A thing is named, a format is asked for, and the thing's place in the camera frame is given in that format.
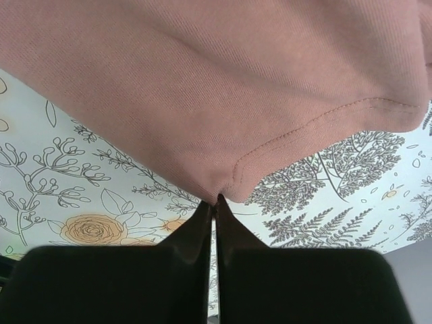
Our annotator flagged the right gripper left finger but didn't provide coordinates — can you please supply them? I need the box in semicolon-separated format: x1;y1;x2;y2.
1;203;212;323

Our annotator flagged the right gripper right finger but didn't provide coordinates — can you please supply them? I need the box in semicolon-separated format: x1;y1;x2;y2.
214;196;412;324

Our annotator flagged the pink mario t shirt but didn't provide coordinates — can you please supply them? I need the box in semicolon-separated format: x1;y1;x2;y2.
1;1;431;203

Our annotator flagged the floral table mat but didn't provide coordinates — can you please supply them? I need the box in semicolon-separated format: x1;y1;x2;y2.
1;73;431;323

